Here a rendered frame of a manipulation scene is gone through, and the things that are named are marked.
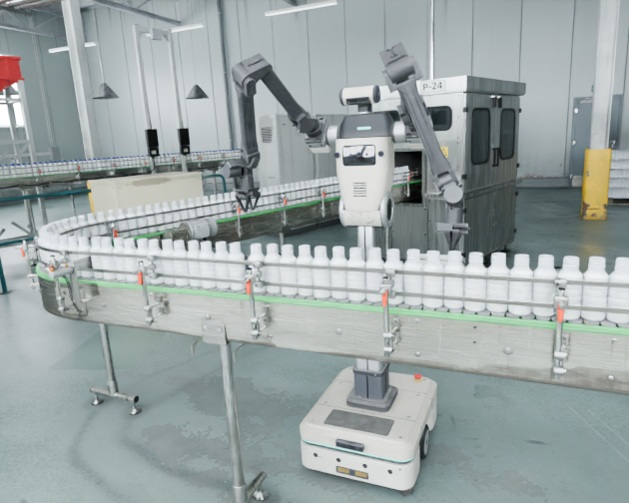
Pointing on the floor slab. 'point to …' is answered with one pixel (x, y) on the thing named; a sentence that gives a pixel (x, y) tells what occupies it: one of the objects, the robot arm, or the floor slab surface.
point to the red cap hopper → (0, 70)
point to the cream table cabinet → (145, 191)
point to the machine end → (494, 189)
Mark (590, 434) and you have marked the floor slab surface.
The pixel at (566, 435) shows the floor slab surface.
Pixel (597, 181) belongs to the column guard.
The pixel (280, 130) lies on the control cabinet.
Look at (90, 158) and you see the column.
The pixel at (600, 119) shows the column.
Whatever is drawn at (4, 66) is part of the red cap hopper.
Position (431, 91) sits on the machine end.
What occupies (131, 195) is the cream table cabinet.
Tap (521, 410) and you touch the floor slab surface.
